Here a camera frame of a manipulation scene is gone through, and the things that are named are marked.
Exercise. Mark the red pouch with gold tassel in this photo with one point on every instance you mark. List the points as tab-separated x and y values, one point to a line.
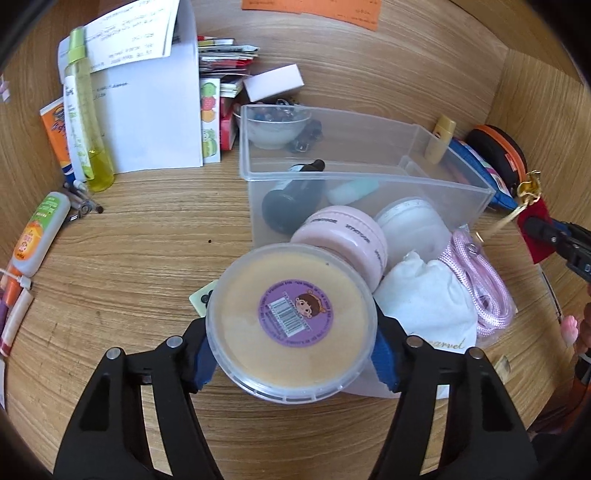
538	244

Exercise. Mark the bunch of pens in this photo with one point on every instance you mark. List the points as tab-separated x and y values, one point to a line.
81	201

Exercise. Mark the white cloth bag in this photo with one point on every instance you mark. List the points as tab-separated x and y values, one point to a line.
429	300

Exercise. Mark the red box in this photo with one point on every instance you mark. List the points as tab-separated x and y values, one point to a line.
228	127

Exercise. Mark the orange and white tube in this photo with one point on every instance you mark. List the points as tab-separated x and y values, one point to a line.
53	129

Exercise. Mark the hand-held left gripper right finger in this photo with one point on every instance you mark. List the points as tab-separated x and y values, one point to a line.
384	364

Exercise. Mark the white printed receipt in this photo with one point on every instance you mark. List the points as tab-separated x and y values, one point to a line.
134	32

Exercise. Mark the black dropper bottle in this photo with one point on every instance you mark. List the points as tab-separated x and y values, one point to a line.
288	198

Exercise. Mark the white bottle with orange label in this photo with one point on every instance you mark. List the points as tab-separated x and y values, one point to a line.
39	235

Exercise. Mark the black case with orange zip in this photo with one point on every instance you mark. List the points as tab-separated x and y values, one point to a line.
501	147

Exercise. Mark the white round jar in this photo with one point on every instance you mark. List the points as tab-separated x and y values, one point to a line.
411	226

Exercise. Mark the pink round jar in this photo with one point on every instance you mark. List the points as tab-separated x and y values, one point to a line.
341	230

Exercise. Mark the clear plastic storage box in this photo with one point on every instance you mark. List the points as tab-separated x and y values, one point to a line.
369	147

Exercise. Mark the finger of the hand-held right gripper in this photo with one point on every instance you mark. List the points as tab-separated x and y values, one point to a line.
570	244

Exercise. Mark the fruit sticker sheet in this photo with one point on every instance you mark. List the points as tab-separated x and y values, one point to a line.
210	124

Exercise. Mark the orange paper note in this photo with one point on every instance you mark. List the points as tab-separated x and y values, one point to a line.
314	11

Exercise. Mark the white blank card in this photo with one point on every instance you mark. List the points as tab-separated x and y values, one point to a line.
272	83

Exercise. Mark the pens at left edge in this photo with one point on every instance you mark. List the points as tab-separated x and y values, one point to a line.
14	318

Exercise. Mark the blue pencil case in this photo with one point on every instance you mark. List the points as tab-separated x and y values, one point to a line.
480	170

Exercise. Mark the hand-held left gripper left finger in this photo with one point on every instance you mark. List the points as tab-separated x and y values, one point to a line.
203	373

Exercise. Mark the yellow-green spray bottle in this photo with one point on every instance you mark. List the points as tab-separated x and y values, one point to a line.
85	115

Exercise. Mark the small yellow bottle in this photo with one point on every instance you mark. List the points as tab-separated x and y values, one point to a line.
438	138

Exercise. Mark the pale green card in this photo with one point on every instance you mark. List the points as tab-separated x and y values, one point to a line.
199	299

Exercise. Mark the round tub with purple label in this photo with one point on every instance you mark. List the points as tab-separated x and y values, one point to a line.
258	350

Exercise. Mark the pile of cards and packets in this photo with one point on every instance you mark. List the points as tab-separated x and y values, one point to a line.
221	57

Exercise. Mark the mint green tube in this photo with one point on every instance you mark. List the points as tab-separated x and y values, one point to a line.
353	191

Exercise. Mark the white folded paper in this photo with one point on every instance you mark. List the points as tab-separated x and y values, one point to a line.
152	115

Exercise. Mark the white ceramic bowl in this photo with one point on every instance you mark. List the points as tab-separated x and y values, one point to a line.
272	134

